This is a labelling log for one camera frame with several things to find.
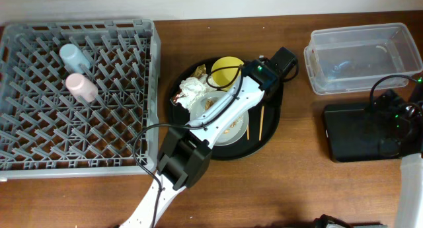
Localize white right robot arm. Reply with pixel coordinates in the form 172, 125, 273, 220
322, 79, 422, 227

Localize grey dishwasher rack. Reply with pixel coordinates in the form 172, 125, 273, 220
1, 19, 161, 181

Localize blue plastic cup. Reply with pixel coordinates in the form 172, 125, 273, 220
59, 44, 91, 74

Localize pink plastic cup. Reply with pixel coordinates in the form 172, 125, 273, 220
65, 73, 98, 102

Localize gold coffee sachet wrapper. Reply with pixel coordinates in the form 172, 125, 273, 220
191, 64, 207, 79

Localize yellow plastic bowl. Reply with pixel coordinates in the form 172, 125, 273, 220
211, 56, 244, 87

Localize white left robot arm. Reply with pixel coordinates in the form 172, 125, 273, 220
122, 47, 298, 227

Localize round black tray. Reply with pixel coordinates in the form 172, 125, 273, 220
165, 57, 282, 161

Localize grey plate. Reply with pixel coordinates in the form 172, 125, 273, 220
190, 91, 249, 146

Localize black rectangular bin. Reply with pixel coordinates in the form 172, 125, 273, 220
323, 102, 402, 163

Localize food scraps on plate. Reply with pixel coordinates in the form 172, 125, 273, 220
204, 98, 243, 134

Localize clear plastic bin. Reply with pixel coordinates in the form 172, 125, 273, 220
303, 22, 422, 95

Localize crumpled white tissue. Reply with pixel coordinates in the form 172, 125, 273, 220
171, 75, 216, 112

